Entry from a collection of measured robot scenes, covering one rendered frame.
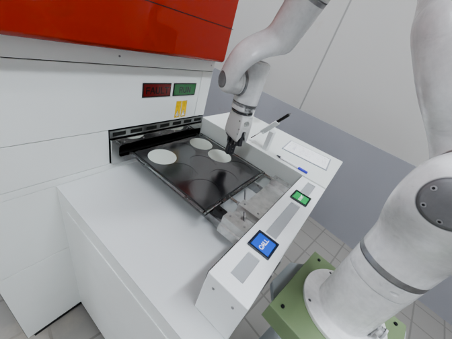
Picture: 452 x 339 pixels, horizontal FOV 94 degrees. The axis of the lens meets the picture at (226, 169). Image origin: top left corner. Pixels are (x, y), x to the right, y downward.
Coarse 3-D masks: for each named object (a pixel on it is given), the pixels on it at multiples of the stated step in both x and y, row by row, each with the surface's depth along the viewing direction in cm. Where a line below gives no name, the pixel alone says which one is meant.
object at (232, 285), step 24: (288, 192) 69; (312, 192) 73; (264, 216) 56; (288, 216) 60; (240, 240) 48; (288, 240) 52; (216, 264) 41; (240, 264) 43; (264, 264) 44; (216, 288) 40; (240, 288) 39; (216, 312) 42; (240, 312) 37
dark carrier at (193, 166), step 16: (176, 144) 87; (144, 160) 72; (176, 160) 77; (192, 160) 80; (208, 160) 83; (240, 160) 90; (176, 176) 70; (192, 176) 72; (208, 176) 74; (224, 176) 77; (240, 176) 80; (192, 192) 66; (208, 192) 68; (224, 192) 70
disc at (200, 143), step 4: (192, 140) 94; (196, 140) 95; (200, 140) 96; (204, 140) 97; (192, 144) 91; (196, 144) 92; (200, 144) 92; (204, 144) 94; (208, 144) 94; (200, 148) 90; (204, 148) 91; (208, 148) 91
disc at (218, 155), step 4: (208, 152) 88; (212, 152) 89; (216, 152) 90; (220, 152) 91; (224, 152) 92; (212, 156) 87; (216, 156) 88; (220, 156) 88; (224, 156) 89; (228, 156) 90; (216, 160) 85; (220, 160) 86; (224, 160) 87; (228, 160) 88
